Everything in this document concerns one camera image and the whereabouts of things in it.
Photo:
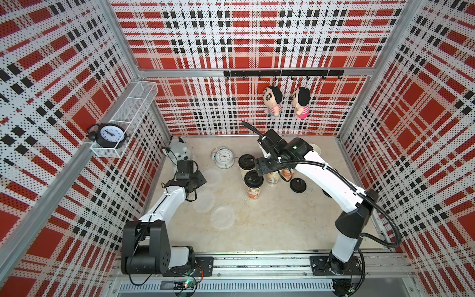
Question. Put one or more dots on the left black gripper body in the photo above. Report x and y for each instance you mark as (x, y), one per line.
(198, 179)

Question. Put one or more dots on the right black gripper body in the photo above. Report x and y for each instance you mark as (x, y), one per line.
(269, 164)

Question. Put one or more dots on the black cup lid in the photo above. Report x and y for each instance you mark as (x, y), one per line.
(253, 180)
(246, 162)
(326, 193)
(298, 185)

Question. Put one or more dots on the translucent paper disc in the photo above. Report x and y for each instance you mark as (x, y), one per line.
(212, 176)
(205, 201)
(222, 217)

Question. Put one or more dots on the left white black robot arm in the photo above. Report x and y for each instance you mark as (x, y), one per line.
(146, 248)

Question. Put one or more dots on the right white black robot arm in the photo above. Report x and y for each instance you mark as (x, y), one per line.
(356, 203)

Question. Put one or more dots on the paper cup red flowers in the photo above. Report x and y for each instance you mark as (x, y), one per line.
(287, 174)

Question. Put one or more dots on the middle tall paper cup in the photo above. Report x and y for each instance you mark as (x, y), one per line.
(272, 179)

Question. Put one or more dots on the grey husky plush toy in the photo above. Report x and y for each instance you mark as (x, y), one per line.
(177, 151)

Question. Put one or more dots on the white twin-bell alarm clock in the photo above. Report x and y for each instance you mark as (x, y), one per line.
(223, 157)

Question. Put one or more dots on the translucent paper disc front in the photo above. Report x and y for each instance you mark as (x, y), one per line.
(222, 217)

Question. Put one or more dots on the hanging boy doll striped shirt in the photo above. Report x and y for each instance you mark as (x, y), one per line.
(272, 99)

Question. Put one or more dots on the black cup lid front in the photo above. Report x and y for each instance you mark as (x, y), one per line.
(326, 193)

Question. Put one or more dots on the hanging doll pink shirt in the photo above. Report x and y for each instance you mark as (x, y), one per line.
(300, 102)

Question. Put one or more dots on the black alarm clock on shelf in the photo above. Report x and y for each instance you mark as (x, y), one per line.
(109, 136)

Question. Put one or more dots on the white wire wall shelf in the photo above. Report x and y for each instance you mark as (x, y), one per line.
(131, 110)

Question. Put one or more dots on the black wall hook rail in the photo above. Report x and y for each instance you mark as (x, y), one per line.
(323, 73)

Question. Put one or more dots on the green circuit board with wires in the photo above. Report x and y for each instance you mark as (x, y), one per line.
(186, 286)

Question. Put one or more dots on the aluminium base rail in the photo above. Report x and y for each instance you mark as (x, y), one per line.
(282, 274)

